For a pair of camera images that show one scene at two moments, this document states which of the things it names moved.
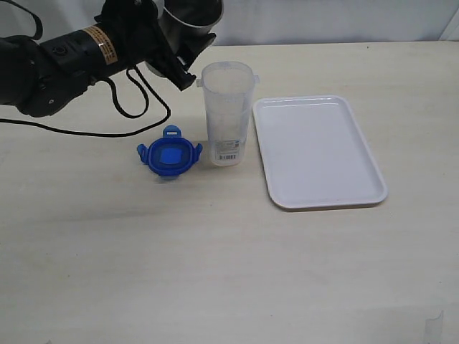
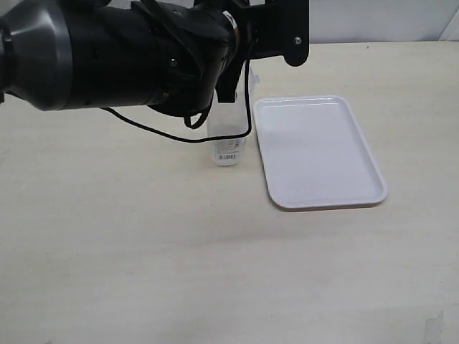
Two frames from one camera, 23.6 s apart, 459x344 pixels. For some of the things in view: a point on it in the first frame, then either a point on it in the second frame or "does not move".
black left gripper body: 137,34 → 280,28
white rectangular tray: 315,154 does not move
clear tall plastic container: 228,87 does not move
